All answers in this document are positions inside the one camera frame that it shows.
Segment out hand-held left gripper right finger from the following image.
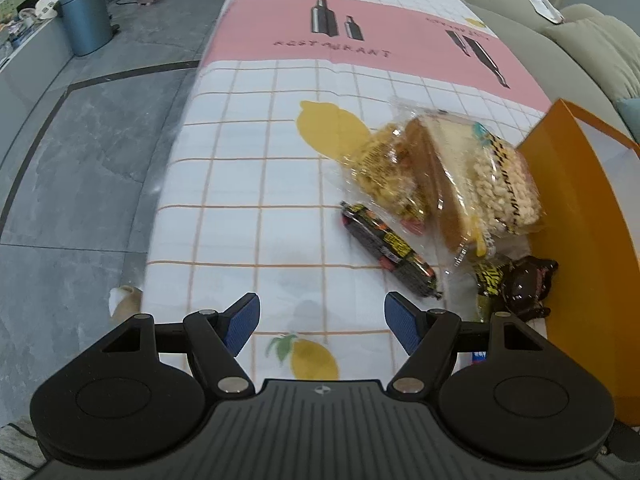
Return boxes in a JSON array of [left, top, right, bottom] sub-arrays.
[[384, 292, 566, 396]]

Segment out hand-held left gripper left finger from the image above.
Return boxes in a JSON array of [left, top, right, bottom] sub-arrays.
[[75, 292, 262, 396]]

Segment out black sausage packet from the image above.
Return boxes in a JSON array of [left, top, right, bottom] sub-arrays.
[[341, 201, 443, 301]]

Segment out yellow and black snack packet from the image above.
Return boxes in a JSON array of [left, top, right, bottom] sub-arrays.
[[472, 257, 508, 323]]

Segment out dark brown candy packet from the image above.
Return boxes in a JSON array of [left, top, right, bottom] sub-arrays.
[[500, 256, 560, 321]]

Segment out sliced bread sandwich packet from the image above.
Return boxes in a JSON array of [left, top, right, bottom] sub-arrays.
[[390, 102, 506, 281]]

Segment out yellow lattice pastry packet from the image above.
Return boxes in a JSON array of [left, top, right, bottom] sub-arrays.
[[332, 122, 436, 233]]

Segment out orange cardboard box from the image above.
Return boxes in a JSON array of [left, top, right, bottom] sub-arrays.
[[515, 99, 640, 428]]

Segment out tan and white furry object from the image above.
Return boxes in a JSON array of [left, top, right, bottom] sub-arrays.
[[109, 285, 145, 323]]

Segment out grey striped rug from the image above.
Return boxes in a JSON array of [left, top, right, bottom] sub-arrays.
[[0, 402, 50, 480]]

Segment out light blue cushion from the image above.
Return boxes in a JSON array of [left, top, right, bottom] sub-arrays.
[[614, 97, 640, 143]]

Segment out beige sofa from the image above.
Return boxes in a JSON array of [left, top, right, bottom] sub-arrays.
[[437, 0, 640, 126]]

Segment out low grey cabinet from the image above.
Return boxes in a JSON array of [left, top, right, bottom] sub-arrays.
[[0, 17, 76, 111]]

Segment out beige cushion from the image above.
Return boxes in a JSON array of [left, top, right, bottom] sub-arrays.
[[542, 2, 640, 103]]

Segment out blue pedal bin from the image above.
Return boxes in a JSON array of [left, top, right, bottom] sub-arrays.
[[59, 0, 113, 57]]

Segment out white papers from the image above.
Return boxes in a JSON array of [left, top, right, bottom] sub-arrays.
[[517, 0, 566, 25]]

